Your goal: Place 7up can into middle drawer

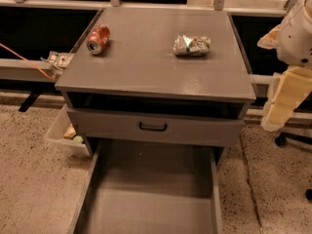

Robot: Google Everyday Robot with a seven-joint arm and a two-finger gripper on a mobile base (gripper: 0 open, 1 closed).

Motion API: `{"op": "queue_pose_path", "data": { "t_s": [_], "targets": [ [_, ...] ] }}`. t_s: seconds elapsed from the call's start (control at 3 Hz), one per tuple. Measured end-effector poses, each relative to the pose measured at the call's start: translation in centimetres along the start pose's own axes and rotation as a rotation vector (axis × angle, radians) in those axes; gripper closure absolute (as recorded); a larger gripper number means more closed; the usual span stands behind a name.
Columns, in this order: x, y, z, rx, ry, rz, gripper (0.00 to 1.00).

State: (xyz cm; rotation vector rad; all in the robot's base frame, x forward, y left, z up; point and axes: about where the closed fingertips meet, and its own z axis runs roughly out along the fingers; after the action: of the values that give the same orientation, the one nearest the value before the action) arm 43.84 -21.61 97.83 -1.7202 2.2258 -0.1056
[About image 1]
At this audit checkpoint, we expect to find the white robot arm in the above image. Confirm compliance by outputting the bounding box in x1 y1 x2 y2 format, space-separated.
257 0 312 132

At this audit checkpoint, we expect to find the metal bracket clamp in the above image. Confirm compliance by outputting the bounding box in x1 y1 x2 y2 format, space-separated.
41 51 74 73

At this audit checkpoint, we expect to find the green ball in bin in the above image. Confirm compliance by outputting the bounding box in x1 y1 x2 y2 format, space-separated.
73 136 84 143

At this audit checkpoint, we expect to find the black drawer handle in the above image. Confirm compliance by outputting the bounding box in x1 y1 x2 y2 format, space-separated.
138 122 168 132

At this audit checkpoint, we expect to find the black office chair base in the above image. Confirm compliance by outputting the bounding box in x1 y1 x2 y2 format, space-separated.
274 131 312 201

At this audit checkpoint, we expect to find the grey top drawer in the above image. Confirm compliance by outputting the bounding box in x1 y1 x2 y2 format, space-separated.
66 108 244 147

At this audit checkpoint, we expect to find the open grey lower drawer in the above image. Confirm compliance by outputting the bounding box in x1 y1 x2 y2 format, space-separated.
68 140 222 234

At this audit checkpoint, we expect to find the tan item in bin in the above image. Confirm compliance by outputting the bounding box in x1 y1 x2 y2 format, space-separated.
63 124 76 139

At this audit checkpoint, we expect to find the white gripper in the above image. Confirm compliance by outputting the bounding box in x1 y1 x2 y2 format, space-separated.
257 3 312 132

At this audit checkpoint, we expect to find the grey drawer cabinet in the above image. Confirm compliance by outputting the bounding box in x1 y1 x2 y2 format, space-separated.
56 7 255 152

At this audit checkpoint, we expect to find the orange cable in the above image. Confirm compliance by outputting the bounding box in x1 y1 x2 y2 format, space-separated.
0 42 57 82

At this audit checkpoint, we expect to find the crushed red soda can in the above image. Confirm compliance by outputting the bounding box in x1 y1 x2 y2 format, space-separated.
87 24 110 56

